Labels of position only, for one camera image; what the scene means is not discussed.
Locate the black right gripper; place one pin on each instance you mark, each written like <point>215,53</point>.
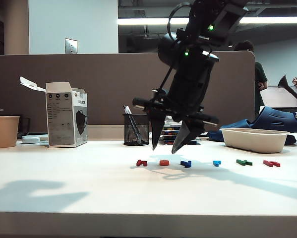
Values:
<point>188,94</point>

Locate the dark blue letter y magnet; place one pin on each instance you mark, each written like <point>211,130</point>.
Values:
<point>187,163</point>

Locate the green letter k magnet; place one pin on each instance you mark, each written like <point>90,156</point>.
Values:
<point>243,162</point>

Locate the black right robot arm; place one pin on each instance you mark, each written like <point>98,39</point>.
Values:
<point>200,24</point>

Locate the red letter h magnet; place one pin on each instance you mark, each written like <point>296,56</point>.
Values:
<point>141,162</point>

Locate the light blue letter r magnet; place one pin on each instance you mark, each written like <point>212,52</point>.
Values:
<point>216,162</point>

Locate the red letter n magnet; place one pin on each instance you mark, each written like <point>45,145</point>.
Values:
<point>271,163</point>

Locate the flat magnet set box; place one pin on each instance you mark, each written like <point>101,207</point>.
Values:
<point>170,133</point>
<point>165,143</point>
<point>168,138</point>
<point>171,129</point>

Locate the black mesh pen holder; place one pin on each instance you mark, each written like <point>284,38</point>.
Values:
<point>136,131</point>

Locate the black white pen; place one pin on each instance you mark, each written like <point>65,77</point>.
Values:
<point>126,109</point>

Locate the white oval pulp tray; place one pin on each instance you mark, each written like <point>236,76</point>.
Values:
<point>252,141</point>

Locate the brown desk partition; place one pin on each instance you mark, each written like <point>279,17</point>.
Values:
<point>88,81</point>

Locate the blue fabric bag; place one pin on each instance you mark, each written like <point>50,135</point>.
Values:
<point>269,119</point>

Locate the person in green shirt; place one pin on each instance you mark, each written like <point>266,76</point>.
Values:
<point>260,74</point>

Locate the white grey mask box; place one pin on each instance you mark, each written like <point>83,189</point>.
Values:
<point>61,119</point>

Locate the white computer monitor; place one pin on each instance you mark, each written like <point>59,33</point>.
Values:
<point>279,98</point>

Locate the ceiling light strip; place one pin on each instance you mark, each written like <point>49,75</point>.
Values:
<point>143,21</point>

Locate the small white case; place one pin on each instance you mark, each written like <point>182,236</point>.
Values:
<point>30,140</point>

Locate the brown paper cup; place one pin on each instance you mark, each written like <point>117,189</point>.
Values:
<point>5,131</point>

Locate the silver wall plate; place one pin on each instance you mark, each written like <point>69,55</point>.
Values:
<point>71,46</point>

